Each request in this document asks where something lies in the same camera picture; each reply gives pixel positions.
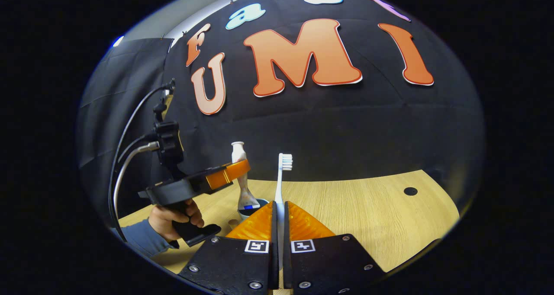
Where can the black desk grommet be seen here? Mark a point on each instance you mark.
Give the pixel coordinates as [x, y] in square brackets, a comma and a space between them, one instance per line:
[410, 191]

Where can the black backdrop cloth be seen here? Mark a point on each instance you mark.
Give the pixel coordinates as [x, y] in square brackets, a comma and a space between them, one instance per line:
[346, 126]

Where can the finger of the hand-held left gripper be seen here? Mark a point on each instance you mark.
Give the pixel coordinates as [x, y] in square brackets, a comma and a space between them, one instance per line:
[227, 174]

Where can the white toothbrush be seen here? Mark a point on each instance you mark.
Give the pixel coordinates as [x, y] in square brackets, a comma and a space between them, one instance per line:
[280, 187]

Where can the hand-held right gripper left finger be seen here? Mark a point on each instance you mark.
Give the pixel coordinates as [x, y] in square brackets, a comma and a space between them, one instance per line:
[233, 264]

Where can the white ceiling light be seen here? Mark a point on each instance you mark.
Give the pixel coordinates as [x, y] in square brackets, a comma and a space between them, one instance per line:
[117, 40]

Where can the white toothpaste tube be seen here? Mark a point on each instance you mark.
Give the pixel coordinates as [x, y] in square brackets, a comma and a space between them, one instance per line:
[239, 154]

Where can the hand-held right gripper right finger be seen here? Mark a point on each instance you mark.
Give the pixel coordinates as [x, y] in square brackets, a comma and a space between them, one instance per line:
[329, 264]

